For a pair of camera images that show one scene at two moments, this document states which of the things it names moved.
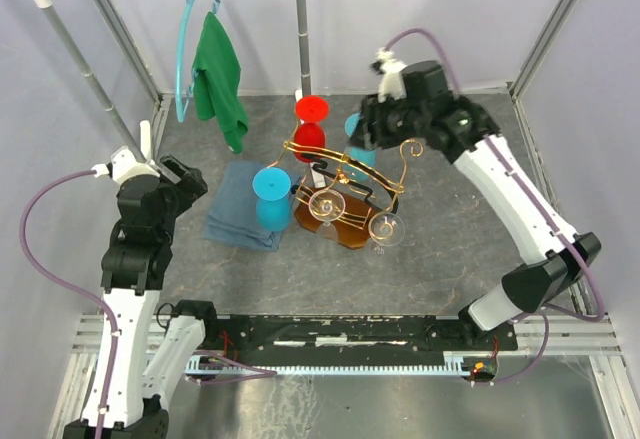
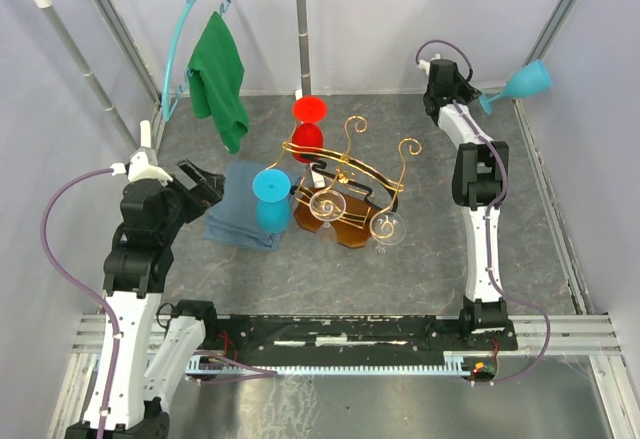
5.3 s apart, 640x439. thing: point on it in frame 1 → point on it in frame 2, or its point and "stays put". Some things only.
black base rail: (358, 334) stays put
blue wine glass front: (271, 187) stays put
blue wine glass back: (364, 159) → (531, 81)
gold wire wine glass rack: (341, 195) stays put
